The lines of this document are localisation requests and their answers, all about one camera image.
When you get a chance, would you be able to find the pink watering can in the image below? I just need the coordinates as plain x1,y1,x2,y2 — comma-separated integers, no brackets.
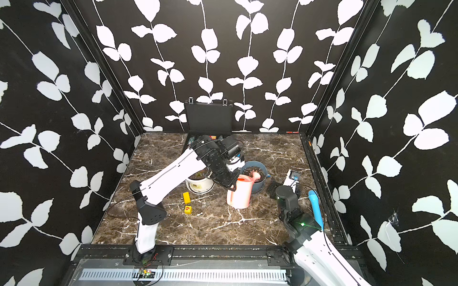
227,175,255,209

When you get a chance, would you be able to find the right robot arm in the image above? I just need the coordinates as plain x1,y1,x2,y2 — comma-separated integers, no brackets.
268,181,375,286

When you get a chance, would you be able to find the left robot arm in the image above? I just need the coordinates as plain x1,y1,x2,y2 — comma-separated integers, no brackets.
130,135,243,255

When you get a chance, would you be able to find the blue flower pot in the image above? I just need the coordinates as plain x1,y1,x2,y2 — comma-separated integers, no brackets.
241,161,268,194

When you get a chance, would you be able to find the white flower pot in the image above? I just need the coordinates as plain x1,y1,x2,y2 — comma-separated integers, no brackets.
186,168,215,195

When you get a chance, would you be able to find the blue cylinder tool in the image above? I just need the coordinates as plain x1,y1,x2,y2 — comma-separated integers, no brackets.
308,189,324,229

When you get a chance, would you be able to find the yellow rectangular block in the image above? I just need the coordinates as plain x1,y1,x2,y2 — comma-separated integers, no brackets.
182,192,191,204

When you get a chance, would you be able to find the yellow number cube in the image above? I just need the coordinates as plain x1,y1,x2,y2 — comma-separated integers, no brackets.
184,206,193,215

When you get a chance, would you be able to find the black poker chip case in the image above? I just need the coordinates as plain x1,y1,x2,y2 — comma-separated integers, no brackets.
183,97,233,150

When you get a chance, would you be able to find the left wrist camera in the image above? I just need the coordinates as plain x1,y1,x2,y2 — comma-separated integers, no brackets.
222,140,243,162

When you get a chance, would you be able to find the front metal rail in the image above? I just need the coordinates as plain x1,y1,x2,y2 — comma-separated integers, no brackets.
61,244,318,286

